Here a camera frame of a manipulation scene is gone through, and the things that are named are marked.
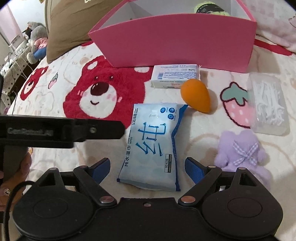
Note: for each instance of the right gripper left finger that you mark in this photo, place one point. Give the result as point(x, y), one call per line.
point(89, 179)

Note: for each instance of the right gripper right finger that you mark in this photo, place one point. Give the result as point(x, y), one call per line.
point(204, 178)

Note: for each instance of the purple plush toy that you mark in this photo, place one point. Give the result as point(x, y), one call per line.
point(242, 150)

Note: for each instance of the blue wet wipes pack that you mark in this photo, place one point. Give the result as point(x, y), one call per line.
point(150, 157)

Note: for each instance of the orange makeup sponge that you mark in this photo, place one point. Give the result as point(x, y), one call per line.
point(195, 94)

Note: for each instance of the white tissue pack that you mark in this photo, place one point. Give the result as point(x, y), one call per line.
point(174, 75)

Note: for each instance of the person's left hand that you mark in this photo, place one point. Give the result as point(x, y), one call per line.
point(20, 176)

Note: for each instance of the bedside table with cloth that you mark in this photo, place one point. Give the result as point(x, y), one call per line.
point(17, 73)

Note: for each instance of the bear print blanket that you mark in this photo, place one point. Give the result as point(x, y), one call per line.
point(45, 91)

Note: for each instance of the clear floss pick box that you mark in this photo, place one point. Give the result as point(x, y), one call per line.
point(268, 108)

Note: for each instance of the grey plush doll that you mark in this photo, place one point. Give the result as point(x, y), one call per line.
point(38, 42)

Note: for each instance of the brown pillow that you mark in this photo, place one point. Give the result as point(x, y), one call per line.
point(71, 22)

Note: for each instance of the pink cardboard box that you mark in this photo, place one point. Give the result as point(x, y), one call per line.
point(148, 33)

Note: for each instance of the green yarn ball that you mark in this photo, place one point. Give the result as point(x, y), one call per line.
point(209, 7)

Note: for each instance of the pink floral pillow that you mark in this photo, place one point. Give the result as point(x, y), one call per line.
point(275, 21)

